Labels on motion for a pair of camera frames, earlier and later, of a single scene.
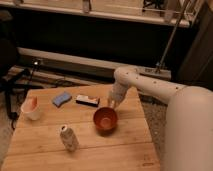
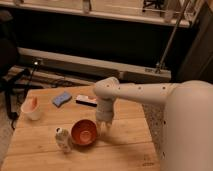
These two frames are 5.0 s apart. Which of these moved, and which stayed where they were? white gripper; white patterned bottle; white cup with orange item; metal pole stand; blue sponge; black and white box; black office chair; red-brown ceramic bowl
Moved: white patterned bottle; red-brown ceramic bowl; white gripper
Stayed: white cup with orange item; metal pole stand; blue sponge; black office chair; black and white box
